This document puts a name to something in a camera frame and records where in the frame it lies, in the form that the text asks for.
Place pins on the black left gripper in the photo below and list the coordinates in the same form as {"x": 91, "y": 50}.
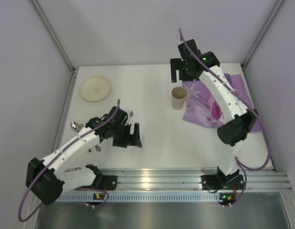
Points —
{"x": 125, "y": 135}

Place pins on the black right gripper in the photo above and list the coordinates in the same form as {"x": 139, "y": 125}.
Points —
{"x": 177, "y": 67}

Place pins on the cream beige cup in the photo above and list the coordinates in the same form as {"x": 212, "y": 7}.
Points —
{"x": 179, "y": 95}

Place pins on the purple Elsa placemat cloth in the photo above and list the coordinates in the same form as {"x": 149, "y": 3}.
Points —
{"x": 202, "y": 108}

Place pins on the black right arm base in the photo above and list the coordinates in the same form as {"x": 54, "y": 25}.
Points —
{"x": 214, "y": 183}

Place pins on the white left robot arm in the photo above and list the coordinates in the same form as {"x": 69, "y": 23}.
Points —
{"x": 51, "y": 176}

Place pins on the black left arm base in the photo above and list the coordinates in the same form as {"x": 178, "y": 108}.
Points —
{"x": 105, "y": 182}

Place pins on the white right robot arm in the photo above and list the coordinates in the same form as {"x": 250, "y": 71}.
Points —
{"x": 238, "y": 119}

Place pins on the cream round plate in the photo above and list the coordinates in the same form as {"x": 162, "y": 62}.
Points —
{"x": 95, "y": 89}

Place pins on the pink fork patterned handle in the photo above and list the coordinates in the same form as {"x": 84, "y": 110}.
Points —
{"x": 97, "y": 148}

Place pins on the silver spoon green handle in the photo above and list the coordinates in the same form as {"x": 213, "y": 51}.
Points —
{"x": 76, "y": 127}

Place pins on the slotted grey cable duct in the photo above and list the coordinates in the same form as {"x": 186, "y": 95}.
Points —
{"x": 144, "y": 197}

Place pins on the right aluminium frame post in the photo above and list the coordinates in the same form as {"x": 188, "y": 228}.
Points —
{"x": 263, "y": 31}

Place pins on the aluminium frame post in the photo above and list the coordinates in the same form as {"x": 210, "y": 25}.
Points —
{"x": 263, "y": 31}
{"x": 45, "y": 21}

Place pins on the aluminium front rail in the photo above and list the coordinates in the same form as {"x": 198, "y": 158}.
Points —
{"x": 190, "y": 179}

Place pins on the left aluminium frame post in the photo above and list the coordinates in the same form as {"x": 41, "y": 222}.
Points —
{"x": 45, "y": 21}

